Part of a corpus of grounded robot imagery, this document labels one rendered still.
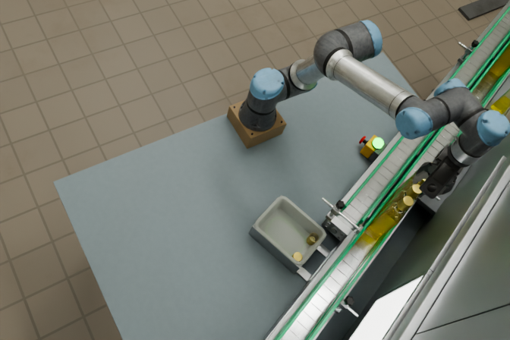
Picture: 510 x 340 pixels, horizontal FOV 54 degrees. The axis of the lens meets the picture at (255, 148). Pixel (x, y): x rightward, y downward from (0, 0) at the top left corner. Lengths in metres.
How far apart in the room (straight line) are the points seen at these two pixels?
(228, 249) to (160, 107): 1.34
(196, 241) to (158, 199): 0.21
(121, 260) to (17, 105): 1.47
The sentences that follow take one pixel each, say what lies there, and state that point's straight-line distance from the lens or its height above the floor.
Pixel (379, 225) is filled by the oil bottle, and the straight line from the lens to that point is 1.75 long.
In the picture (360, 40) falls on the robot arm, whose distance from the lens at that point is 1.51.
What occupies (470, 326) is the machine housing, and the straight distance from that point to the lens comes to 1.01.
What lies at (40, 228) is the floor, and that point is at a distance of 2.68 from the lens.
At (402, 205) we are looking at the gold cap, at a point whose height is 1.15.
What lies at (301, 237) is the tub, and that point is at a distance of 1.87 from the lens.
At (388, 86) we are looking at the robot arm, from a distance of 1.30.
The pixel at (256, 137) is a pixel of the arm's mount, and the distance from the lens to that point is 1.94.
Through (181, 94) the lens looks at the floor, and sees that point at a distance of 3.00.
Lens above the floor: 2.47
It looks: 60 degrees down
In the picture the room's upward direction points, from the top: 21 degrees clockwise
